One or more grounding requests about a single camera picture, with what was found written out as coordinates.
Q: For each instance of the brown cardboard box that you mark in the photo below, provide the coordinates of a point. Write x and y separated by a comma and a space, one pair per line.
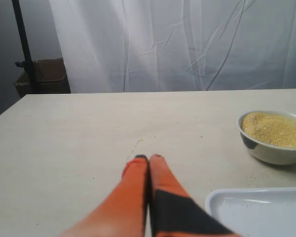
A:
51, 77

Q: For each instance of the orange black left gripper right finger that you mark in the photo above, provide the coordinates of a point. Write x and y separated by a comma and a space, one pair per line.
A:
173, 212

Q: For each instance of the white rectangular tray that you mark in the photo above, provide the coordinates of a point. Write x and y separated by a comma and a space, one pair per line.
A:
269, 212

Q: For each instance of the white backdrop curtain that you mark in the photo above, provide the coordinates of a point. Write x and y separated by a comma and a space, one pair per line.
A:
177, 45

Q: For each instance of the yellow grains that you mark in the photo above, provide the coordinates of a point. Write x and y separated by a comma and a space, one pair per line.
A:
274, 130

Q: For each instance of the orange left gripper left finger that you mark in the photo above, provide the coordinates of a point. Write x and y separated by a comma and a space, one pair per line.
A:
123, 212

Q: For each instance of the black stand pole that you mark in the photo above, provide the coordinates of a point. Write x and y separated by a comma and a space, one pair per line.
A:
27, 64

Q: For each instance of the white bowl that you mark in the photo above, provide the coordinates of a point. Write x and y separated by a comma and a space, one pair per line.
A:
263, 151

